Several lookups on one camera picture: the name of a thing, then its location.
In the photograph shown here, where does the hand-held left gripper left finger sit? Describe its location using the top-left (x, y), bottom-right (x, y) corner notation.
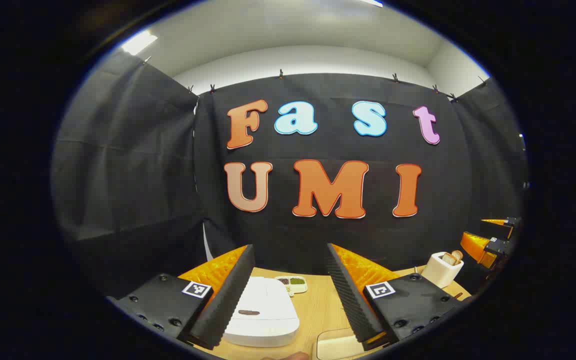
top-left (109, 244), bottom-right (257, 351)

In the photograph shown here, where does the ceiling light panel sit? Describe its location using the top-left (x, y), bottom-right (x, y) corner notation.
top-left (120, 30), bottom-right (159, 56)

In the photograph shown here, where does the white toaster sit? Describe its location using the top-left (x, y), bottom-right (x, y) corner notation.
top-left (420, 251), bottom-right (465, 289)

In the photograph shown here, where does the white divided bean dish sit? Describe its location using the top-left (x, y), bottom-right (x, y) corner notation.
top-left (275, 275), bottom-right (309, 297)

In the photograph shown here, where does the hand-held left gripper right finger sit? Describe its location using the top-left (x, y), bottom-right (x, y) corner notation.
top-left (326, 243), bottom-right (464, 352)

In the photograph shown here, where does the white rice cooker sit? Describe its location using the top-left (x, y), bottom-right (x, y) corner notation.
top-left (222, 276), bottom-right (301, 348)

